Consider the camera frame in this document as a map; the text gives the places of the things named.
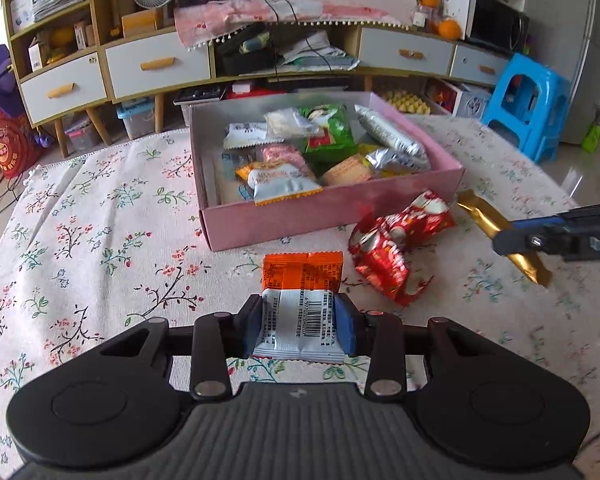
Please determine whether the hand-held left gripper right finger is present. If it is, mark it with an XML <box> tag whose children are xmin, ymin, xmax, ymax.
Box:
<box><xmin>334</xmin><ymin>292</ymin><xmax>501</xmax><ymax>397</ymax></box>

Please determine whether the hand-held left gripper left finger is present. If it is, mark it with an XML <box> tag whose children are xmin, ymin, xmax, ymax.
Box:
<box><xmin>100</xmin><ymin>293</ymin><xmax>264</xmax><ymax>401</ymax></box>

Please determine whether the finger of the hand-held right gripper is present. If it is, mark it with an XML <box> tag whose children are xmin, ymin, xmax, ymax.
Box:
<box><xmin>510</xmin><ymin>209</ymin><xmax>584</xmax><ymax>231</ymax></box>
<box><xmin>492</xmin><ymin>227</ymin><xmax>564</xmax><ymax>256</ymax></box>

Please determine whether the gold snack packet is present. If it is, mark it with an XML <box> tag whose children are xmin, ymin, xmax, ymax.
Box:
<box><xmin>456</xmin><ymin>189</ymin><xmax>552</xmax><ymax>287</ymax></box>

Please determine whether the orange white barcode snack packet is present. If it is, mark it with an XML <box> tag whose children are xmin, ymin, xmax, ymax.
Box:
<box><xmin>249</xmin><ymin>251</ymin><xmax>346</xmax><ymax>364</ymax></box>

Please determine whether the pink cardboard box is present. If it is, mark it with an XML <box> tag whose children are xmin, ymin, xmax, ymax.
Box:
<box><xmin>188</xmin><ymin>90</ymin><xmax>466</xmax><ymax>252</ymax></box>

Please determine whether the long silver snack packet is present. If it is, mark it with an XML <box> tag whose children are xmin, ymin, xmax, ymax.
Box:
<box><xmin>354</xmin><ymin>104</ymin><xmax>429</xmax><ymax>159</ymax></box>

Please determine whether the red snack packet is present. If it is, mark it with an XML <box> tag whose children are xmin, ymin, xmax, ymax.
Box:
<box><xmin>349</xmin><ymin>214</ymin><xmax>427</xmax><ymax>307</ymax></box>
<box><xmin>379</xmin><ymin>190</ymin><xmax>456</xmax><ymax>242</ymax></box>

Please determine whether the green bag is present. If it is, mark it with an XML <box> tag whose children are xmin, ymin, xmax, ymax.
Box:
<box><xmin>582</xmin><ymin>122</ymin><xmax>600</xmax><ymax>154</ymax></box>

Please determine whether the blue plastic stool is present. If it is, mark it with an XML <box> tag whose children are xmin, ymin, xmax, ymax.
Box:
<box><xmin>481</xmin><ymin>52</ymin><xmax>571</xmax><ymax>164</ymax></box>

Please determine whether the white printed carton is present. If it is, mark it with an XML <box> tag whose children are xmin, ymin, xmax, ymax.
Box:
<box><xmin>454</xmin><ymin>82</ymin><xmax>494</xmax><ymax>120</ymax></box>

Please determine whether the white orange edge snack packet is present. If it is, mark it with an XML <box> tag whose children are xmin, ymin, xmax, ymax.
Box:
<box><xmin>247</xmin><ymin>164</ymin><xmax>324</xmax><ymax>207</ymax></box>

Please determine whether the floral tablecloth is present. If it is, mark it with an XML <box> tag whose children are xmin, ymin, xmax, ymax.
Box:
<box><xmin>0</xmin><ymin>114</ymin><xmax>600</xmax><ymax>480</ymax></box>

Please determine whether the white refrigerator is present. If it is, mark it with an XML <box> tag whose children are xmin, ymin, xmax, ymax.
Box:
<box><xmin>560</xmin><ymin>0</ymin><xmax>600</xmax><ymax>146</ymax></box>

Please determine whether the pink snack packet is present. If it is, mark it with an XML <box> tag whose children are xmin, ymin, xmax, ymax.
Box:
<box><xmin>261</xmin><ymin>143</ymin><xmax>316</xmax><ymax>176</ymax></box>

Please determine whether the yellow egg tray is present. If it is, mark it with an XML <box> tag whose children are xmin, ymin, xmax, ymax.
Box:
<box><xmin>379</xmin><ymin>87</ymin><xmax>434</xmax><ymax>116</ymax></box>

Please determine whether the green snack packet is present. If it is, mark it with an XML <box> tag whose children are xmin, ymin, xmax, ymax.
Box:
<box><xmin>299</xmin><ymin>104</ymin><xmax>359</xmax><ymax>162</ymax></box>

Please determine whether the black microwave oven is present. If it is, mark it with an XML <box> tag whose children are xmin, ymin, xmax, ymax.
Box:
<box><xmin>467</xmin><ymin>0</ymin><xmax>531</xmax><ymax>56</ymax></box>

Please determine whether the clear pale snack packet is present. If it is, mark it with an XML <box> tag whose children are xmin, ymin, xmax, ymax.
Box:
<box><xmin>264</xmin><ymin>108</ymin><xmax>326</xmax><ymax>137</ymax></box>

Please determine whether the clear plastic storage bin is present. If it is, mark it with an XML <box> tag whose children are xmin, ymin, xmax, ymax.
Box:
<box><xmin>62</xmin><ymin>119</ymin><xmax>104</xmax><ymax>154</ymax></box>
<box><xmin>114</xmin><ymin>99</ymin><xmax>156</xmax><ymax>139</ymax></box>

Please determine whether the black storage box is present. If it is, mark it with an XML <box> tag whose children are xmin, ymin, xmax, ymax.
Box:
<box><xmin>214</xmin><ymin>22</ymin><xmax>279</xmax><ymax>77</ymax></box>

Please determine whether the pile of loose papers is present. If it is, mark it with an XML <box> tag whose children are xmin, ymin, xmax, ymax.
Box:
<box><xmin>279</xmin><ymin>29</ymin><xmax>361</xmax><ymax>72</ymax></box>

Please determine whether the red printed bag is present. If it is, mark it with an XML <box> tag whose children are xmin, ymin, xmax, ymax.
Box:
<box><xmin>0</xmin><ymin>107</ymin><xmax>44</xmax><ymax>179</ymax></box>

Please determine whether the pink fringed cloth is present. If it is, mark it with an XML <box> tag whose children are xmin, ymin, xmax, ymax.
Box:
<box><xmin>173</xmin><ymin>0</ymin><xmax>411</xmax><ymax>51</ymax></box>

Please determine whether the wooden cabinet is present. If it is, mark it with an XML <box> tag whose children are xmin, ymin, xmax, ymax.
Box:
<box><xmin>2</xmin><ymin>0</ymin><xmax>512</xmax><ymax>157</ymax></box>

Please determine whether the brown cardboard box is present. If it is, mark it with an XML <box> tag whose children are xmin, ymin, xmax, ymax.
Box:
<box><xmin>121</xmin><ymin>9</ymin><xmax>159</xmax><ymax>37</ymax></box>

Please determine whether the small white carton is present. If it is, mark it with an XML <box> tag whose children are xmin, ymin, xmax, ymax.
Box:
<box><xmin>28</xmin><ymin>42</ymin><xmax>49</xmax><ymax>72</ymax></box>

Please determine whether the white drawer orange handle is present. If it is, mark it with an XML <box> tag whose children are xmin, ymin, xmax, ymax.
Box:
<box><xmin>358</xmin><ymin>27</ymin><xmax>455</xmax><ymax>76</ymax></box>
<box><xmin>103</xmin><ymin>30</ymin><xmax>214</xmax><ymax>101</ymax></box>
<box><xmin>19</xmin><ymin>51</ymin><xmax>109</xmax><ymax>126</ymax></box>
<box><xmin>449</xmin><ymin>44</ymin><xmax>511</xmax><ymax>86</ymax></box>

